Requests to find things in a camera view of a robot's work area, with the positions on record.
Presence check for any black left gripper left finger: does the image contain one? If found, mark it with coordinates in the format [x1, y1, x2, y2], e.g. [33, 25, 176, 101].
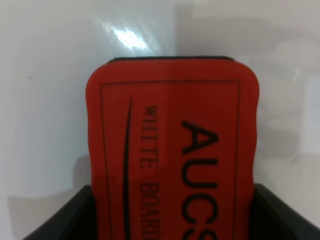
[25, 185, 92, 240]

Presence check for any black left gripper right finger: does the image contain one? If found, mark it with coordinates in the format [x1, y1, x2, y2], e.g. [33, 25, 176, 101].
[253, 183, 320, 240]

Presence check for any red whiteboard eraser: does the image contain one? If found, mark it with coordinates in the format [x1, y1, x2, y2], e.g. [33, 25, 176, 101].
[85, 57, 259, 240]

